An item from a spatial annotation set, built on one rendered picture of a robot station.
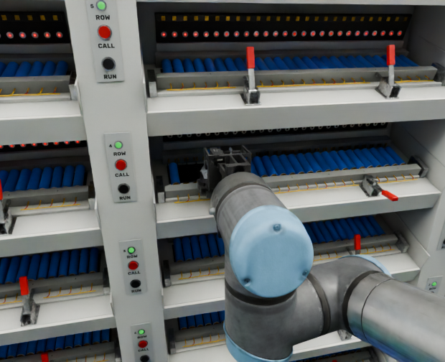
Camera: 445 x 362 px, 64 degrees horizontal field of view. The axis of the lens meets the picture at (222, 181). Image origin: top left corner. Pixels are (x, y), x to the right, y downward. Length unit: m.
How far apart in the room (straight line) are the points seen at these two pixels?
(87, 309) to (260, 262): 0.49
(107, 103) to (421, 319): 0.49
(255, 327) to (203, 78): 0.42
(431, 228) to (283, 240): 0.59
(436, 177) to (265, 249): 0.58
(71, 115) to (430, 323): 0.53
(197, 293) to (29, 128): 0.45
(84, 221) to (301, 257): 0.42
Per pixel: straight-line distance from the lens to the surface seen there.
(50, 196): 0.72
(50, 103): 0.64
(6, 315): 0.85
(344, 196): 0.77
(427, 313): 0.43
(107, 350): 0.95
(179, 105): 0.61
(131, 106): 0.58
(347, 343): 1.03
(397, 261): 0.97
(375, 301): 0.47
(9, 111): 0.64
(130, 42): 0.57
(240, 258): 0.38
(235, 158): 0.57
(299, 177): 0.75
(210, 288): 0.80
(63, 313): 0.81
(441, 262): 1.01
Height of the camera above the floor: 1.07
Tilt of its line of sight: 24 degrees down
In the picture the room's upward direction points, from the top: straight up
